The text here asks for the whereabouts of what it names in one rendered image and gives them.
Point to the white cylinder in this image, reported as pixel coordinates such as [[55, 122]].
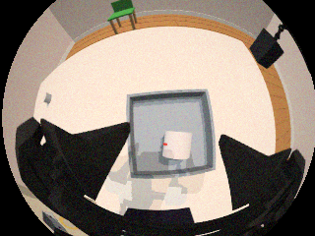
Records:
[[177, 145]]

